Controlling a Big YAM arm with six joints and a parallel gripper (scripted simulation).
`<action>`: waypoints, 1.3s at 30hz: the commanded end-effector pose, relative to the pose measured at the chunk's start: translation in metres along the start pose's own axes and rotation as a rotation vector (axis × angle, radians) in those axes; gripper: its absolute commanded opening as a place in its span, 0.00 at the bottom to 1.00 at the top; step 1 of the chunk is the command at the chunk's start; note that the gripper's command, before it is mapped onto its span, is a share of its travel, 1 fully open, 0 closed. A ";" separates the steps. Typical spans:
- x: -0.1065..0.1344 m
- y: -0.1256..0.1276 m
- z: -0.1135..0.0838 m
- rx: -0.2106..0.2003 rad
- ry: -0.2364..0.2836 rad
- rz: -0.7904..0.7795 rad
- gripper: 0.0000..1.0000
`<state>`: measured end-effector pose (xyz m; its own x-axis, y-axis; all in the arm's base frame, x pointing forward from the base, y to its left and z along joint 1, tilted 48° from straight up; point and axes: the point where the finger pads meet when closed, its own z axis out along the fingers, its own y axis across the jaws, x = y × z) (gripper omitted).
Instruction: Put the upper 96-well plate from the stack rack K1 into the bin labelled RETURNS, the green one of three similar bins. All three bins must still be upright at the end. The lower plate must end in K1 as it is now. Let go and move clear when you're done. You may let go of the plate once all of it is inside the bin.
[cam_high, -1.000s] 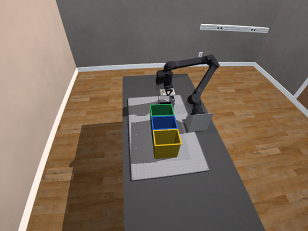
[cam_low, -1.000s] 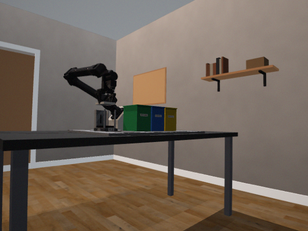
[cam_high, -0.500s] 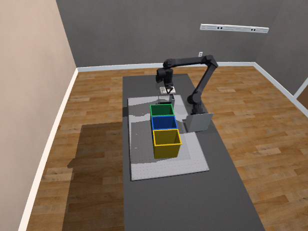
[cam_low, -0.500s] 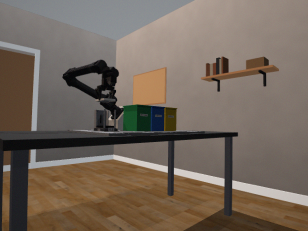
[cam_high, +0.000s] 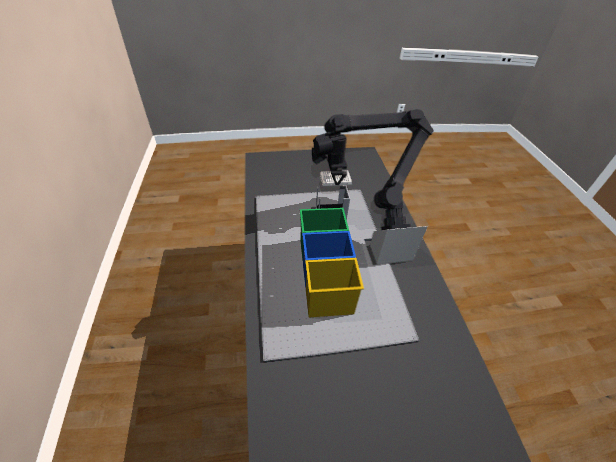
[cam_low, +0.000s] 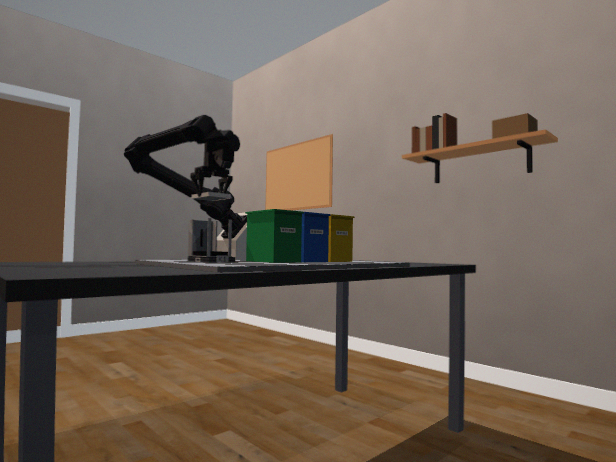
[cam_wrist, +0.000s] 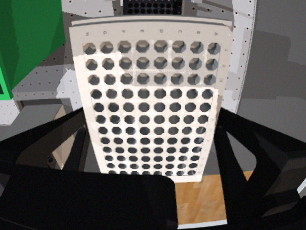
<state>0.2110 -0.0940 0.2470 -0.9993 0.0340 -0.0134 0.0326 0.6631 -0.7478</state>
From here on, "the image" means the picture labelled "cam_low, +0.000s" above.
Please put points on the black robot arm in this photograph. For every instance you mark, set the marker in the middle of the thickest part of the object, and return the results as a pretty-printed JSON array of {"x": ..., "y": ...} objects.
[{"x": 193, "y": 130}]

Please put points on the green open bin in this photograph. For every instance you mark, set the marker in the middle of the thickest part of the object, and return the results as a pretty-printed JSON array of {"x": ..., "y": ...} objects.
[{"x": 274, "y": 236}]

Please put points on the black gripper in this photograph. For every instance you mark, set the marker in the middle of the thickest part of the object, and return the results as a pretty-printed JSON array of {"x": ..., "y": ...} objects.
[{"x": 207, "y": 172}]

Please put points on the yellow open-top bin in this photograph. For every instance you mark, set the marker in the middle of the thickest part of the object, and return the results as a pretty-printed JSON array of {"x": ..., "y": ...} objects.
[{"x": 340, "y": 247}]

